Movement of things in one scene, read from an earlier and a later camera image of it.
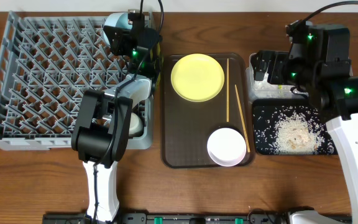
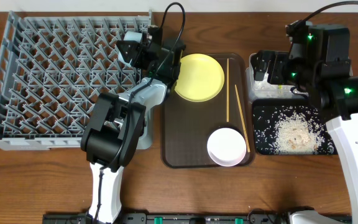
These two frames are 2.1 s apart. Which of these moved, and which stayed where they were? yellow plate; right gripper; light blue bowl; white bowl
Moved: light blue bowl
Stayed: white bowl; right gripper; yellow plate
